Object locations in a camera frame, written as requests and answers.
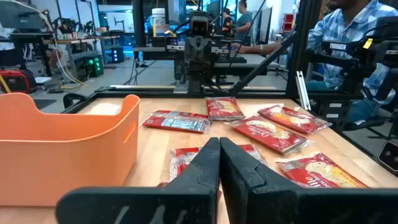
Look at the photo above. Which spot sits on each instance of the black table-level camera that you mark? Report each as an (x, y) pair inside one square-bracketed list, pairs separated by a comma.
[(388, 155)]

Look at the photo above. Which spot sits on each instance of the grey work desk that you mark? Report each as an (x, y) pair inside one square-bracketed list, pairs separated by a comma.
[(248, 62)]

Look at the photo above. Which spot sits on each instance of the green-lit computer tower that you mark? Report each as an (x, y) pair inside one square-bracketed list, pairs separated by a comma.
[(93, 65)]

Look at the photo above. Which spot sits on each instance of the orange plastic basket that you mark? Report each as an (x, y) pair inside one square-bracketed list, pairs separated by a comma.
[(62, 161)]

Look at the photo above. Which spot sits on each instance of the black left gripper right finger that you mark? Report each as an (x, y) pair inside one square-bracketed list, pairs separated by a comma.
[(255, 199)]

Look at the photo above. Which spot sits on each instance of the white plastic bottle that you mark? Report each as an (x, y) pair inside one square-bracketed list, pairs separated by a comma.
[(158, 17)]

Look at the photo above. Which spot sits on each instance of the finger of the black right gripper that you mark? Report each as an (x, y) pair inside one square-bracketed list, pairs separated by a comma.
[(192, 59), (206, 59)]

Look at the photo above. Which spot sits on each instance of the red tool bag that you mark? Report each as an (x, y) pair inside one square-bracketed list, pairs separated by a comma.
[(17, 81)]

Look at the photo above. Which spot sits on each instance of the red popcorn bag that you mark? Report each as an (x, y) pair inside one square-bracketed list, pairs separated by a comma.
[(174, 124), (292, 119), (183, 158), (224, 109), (320, 172), (270, 133)]

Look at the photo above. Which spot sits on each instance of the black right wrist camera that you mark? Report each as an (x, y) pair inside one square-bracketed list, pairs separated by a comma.
[(200, 27)]

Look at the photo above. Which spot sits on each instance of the person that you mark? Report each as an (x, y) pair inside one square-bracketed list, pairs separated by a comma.
[(244, 20), (339, 28), (228, 23)]

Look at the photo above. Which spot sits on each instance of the blue-lit device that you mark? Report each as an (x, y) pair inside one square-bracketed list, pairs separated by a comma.
[(117, 55)]

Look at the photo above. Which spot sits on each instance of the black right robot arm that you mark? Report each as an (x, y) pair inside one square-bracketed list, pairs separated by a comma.
[(197, 81)]

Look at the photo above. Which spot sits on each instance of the white metal bracket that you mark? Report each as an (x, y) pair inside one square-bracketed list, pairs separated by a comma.
[(303, 91)]

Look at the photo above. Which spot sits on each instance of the black work desk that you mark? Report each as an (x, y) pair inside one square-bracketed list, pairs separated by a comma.
[(28, 39)]

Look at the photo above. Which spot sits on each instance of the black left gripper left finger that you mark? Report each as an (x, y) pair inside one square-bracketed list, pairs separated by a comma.
[(192, 199)]

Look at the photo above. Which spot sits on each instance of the black aluminium table frame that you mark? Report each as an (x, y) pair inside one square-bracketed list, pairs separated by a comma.
[(298, 46)]

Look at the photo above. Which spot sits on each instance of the black computer monitor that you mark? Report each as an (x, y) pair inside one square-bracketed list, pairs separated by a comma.
[(266, 25)]

